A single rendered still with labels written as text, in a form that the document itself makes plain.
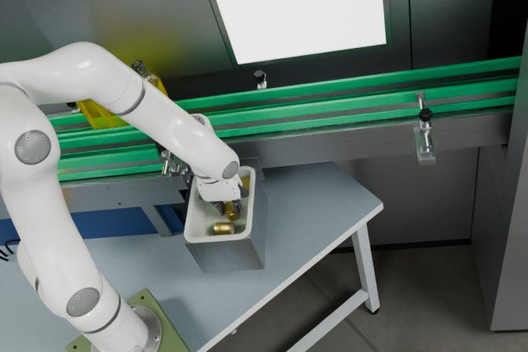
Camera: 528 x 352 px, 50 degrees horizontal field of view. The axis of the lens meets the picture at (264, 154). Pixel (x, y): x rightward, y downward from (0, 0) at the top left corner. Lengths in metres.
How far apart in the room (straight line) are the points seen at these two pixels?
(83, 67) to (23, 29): 0.70
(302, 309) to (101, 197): 1.07
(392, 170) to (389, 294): 0.61
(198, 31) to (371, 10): 0.44
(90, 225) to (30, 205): 0.77
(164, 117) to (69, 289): 0.38
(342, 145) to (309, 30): 0.32
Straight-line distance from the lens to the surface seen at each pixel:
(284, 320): 2.39
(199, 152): 1.17
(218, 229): 1.47
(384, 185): 2.04
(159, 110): 1.13
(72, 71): 1.01
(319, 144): 1.53
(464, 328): 2.34
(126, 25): 1.55
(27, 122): 0.95
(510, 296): 2.00
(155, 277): 1.74
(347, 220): 1.67
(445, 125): 1.51
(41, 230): 1.13
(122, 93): 1.06
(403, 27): 1.55
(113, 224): 1.82
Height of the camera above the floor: 2.15
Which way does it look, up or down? 48 degrees down
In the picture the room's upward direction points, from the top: 19 degrees counter-clockwise
